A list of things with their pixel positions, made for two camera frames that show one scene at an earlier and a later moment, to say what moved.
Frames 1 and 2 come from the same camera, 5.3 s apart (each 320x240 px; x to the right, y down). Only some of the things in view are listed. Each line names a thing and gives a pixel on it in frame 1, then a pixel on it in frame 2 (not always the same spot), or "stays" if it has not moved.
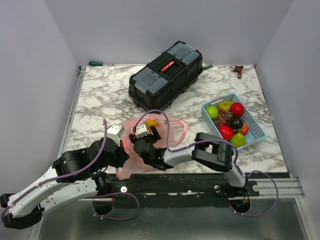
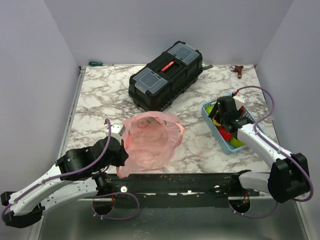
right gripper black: x=157 y=137 -> x=214 y=110
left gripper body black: x=116 y=160 stays
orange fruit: x=150 y=122 -> x=215 y=122
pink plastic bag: x=171 y=131 stays
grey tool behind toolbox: x=208 y=66 stays
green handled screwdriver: x=98 y=64 stays
